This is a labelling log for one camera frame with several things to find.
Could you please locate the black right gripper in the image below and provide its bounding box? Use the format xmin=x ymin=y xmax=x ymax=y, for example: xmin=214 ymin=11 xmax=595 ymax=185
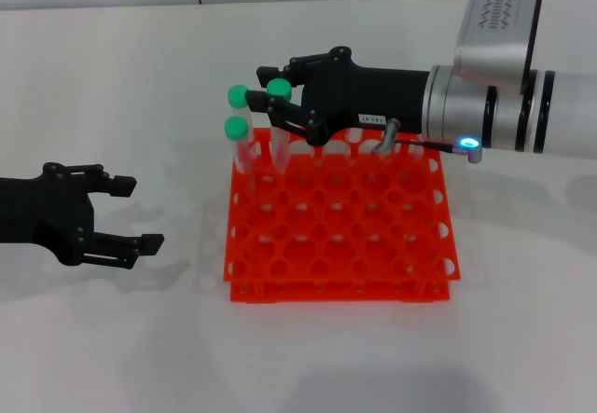
xmin=245 ymin=47 xmax=430 ymax=148

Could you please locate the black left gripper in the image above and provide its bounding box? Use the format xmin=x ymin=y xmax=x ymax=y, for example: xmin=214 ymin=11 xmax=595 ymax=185
xmin=0 ymin=161 xmax=165 ymax=270

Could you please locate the orange plastic test tube rack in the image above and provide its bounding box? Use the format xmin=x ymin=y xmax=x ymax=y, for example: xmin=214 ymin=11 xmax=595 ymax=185
xmin=222 ymin=126 xmax=462 ymax=303

